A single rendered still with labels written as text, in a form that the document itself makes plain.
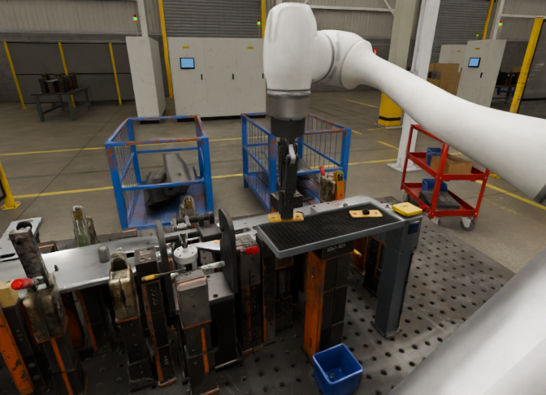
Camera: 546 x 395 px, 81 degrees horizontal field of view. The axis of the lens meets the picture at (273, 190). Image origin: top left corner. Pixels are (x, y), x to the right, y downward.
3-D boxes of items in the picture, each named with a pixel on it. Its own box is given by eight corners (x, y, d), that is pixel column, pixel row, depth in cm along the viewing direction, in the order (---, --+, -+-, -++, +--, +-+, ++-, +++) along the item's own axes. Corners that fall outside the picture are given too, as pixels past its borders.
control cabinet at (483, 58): (452, 110, 1003) (470, 23, 910) (465, 110, 1018) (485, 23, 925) (474, 115, 933) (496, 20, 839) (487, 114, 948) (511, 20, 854)
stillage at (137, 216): (139, 196, 391) (125, 117, 355) (205, 188, 411) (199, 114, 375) (125, 248, 285) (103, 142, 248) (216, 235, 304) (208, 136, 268)
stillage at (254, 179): (243, 186, 420) (240, 112, 383) (300, 180, 442) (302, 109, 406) (270, 230, 314) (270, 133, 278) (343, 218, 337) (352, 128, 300)
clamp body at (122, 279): (157, 357, 100) (138, 256, 86) (161, 388, 91) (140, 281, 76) (125, 367, 97) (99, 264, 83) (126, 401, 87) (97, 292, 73)
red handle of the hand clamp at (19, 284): (51, 274, 79) (28, 276, 65) (52, 283, 79) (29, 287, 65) (31, 279, 78) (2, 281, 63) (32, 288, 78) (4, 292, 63)
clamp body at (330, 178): (327, 237, 167) (332, 171, 153) (344, 252, 154) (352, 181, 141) (309, 241, 163) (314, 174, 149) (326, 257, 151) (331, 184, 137)
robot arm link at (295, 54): (290, 92, 60) (332, 88, 68) (292, -5, 54) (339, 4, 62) (252, 88, 67) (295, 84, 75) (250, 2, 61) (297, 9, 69)
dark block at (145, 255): (174, 362, 98) (154, 245, 82) (177, 382, 92) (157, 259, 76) (156, 368, 96) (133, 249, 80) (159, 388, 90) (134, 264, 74)
